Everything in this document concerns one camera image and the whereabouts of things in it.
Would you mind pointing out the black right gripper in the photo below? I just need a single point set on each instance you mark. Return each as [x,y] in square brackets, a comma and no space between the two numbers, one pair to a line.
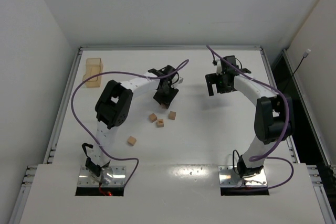
[213,81]

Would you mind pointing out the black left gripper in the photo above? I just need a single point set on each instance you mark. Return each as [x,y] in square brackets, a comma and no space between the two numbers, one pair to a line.
[166,95]

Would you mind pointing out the wooden cube with two slots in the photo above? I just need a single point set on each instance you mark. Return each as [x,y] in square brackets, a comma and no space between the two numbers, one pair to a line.
[160,123]

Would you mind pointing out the translucent amber plastic box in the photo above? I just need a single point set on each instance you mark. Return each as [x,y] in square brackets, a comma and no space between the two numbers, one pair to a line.
[94,66]

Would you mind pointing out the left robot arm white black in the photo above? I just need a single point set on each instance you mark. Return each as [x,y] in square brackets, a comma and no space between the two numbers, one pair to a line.
[113,105]

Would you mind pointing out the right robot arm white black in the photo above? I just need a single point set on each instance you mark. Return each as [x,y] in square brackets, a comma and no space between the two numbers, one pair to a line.
[274,120]

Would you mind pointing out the plain wooden cube centre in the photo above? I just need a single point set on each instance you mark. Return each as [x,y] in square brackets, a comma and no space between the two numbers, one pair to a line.
[152,117]

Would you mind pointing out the plain wooden cube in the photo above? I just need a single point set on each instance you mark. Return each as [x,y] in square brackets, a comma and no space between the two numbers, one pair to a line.
[152,117]
[131,141]

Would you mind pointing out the plain wooden cube front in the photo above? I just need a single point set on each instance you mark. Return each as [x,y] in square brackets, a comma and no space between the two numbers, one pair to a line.
[131,141]

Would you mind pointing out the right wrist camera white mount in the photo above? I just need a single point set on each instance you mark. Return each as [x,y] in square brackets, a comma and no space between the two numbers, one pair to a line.
[218,65]

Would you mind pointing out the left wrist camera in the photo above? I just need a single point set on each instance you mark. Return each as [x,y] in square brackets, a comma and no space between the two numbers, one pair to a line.
[179,80]

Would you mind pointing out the aluminium table frame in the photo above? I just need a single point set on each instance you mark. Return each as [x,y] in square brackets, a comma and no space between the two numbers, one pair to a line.
[177,178]

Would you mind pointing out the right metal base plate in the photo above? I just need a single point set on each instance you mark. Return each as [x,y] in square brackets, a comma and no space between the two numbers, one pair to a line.
[229,179]

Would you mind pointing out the metal base plate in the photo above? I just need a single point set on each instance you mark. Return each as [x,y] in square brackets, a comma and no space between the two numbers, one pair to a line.
[229,179]
[113,176]

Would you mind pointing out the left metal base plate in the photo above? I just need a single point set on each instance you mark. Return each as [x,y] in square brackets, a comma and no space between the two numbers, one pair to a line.
[113,176]

